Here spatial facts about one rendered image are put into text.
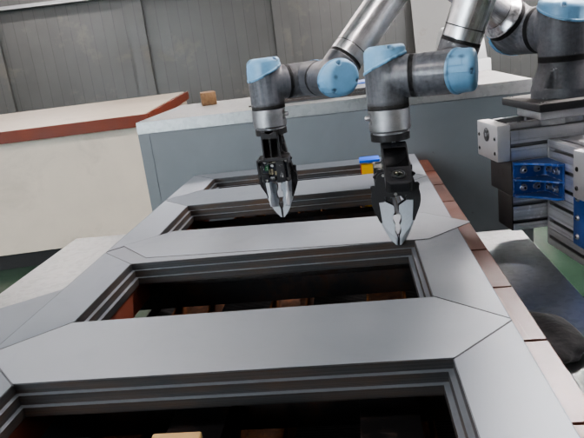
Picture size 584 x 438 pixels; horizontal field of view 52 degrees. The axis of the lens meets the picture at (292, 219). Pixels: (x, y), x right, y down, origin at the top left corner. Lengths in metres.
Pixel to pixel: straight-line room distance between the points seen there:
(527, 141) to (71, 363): 1.15
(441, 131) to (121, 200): 2.67
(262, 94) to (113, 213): 3.02
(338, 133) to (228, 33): 9.89
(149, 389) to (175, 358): 0.06
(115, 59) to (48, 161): 7.93
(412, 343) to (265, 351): 0.19
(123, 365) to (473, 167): 1.49
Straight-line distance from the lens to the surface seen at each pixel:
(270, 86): 1.33
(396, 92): 1.08
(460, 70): 1.06
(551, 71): 1.62
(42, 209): 4.38
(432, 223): 1.25
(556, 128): 1.61
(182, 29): 11.91
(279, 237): 1.26
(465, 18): 1.18
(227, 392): 0.79
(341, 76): 1.24
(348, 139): 2.03
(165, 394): 0.81
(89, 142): 4.20
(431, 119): 2.04
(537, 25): 1.64
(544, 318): 1.20
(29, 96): 12.59
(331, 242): 1.19
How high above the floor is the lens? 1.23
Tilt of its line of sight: 16 degrees down
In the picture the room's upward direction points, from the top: 7 degrees counter-clockwise
